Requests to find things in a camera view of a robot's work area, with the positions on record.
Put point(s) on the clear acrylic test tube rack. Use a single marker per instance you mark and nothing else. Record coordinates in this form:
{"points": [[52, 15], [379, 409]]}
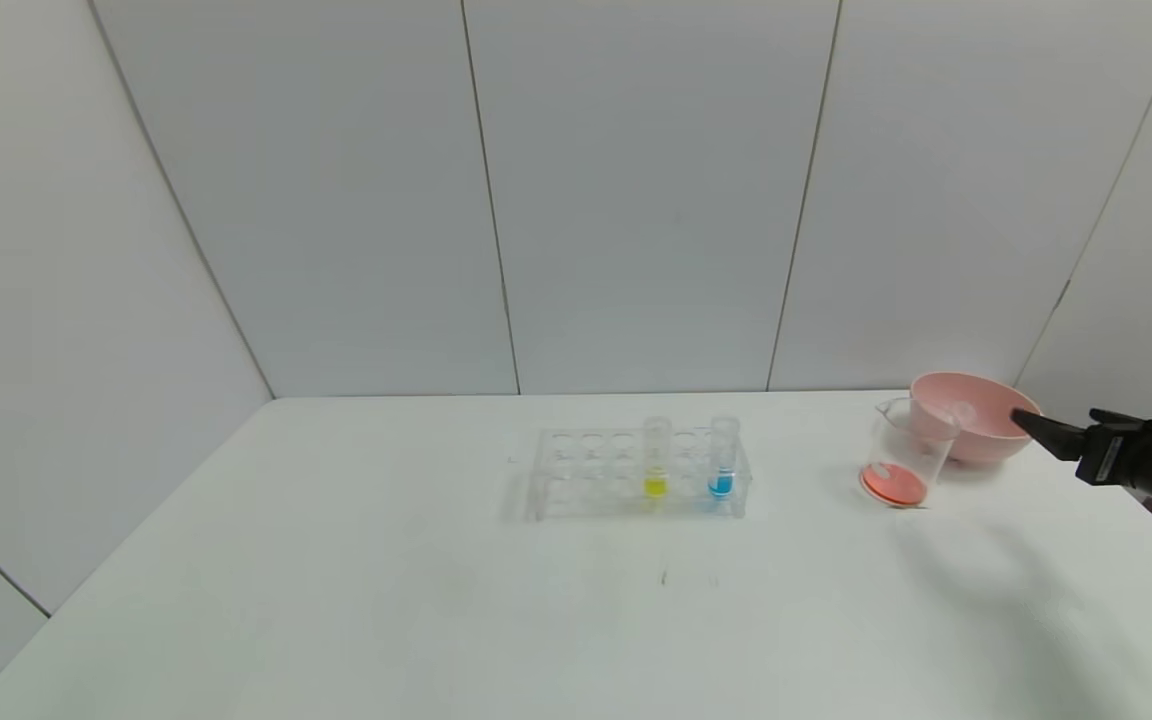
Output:
{"points": [[596, 480]]}

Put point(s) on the yellow pigment test tube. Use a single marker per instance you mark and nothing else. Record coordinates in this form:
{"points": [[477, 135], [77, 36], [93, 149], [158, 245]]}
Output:
{"points": [[656, 450]]}

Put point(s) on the clear plastic beaker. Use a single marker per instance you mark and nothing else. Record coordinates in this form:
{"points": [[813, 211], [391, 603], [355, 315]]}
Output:
{"points": [[901, 480]]}

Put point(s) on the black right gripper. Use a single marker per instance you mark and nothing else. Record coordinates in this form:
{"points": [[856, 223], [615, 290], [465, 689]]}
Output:
{"points": [[1102, 451]]}

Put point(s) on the blue pigment test tube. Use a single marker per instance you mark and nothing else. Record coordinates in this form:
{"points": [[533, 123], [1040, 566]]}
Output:
{"points": [[723, 450]]}

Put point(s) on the pink bowl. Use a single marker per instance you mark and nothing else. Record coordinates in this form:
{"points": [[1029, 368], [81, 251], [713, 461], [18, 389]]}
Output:
{"points": [[986, 445]]}

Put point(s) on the red pigment test tube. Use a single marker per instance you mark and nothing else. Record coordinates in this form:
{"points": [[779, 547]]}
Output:
{"points": [[964, 412]]}

